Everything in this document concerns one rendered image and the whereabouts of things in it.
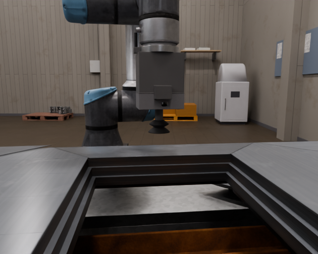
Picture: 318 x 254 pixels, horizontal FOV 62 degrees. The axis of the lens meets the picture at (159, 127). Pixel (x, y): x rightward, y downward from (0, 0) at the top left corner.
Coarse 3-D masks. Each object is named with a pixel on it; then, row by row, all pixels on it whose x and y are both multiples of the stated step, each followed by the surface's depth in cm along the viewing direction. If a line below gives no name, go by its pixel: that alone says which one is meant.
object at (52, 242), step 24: (96, 168) 47; (120, 168) 47; (144, 168) 48; (168, 168) 48; (192, 168) 49; (216, 168) 49; (240, 168) 45; (72, 192) 34; (240, 192) 42; (264, 192) 36; (72, 216) 31; (264, 216) 34; (288, 216) 30; (312, 216) 27; (48, 240) 24; (72, 240) 28; (288, 240) 29; (312, 240) 26
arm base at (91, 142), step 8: (88, 128) 92; (96, 128) 91; (104, 128) 91; (112, 128) 93; (88, 136) 93; (96, 136) 91; (104, 136) 91; (112, 136) 93; (88, 144) 93; (96, 144) 91; (104, 144) 91; (112, 144) 93; (120, 144) 95
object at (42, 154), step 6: (6, 156) 48; (12, 156) 48; (18, 156) 48; (24, 156) 48; (30, 156) 48; (36, 156) 48; (42, 156) 48; (48, 156) 48; (54, 156) 48; (60, 156) 48; (66, 156) 48; (72, 156) 48; (78, 156) 48; (84, 156) 48
